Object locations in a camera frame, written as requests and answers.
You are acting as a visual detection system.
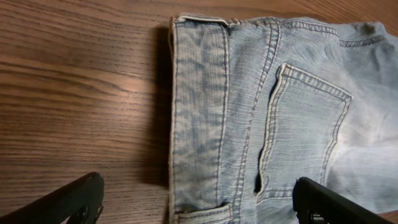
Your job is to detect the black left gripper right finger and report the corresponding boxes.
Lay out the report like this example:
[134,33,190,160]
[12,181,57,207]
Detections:
[292,177,392,224]

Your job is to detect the light blue denim shorts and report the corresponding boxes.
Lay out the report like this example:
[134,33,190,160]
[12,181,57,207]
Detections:
[169,14,397,223]

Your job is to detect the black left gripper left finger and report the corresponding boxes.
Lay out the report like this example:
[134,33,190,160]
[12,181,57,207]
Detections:
[1,172,104,224]

